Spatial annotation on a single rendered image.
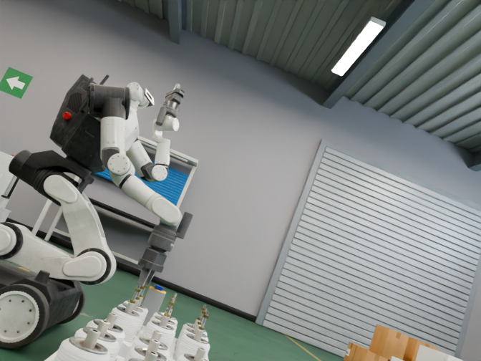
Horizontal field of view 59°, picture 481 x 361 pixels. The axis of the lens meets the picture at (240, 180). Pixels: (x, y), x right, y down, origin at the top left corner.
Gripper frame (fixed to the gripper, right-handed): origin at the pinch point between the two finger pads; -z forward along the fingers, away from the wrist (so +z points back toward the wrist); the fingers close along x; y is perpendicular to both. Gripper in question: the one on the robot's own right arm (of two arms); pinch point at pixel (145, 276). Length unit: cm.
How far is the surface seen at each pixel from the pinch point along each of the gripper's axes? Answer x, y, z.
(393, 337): -371, 109, 16
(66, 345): 66, 25, -12
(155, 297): -25.5, -5.5, -7.7
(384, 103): -518, 9, 364
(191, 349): 6.2, 27.3, -13.7
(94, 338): 62, 27, -9
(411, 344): -392, 130, 17
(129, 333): 12.5, 9.0, -16.2
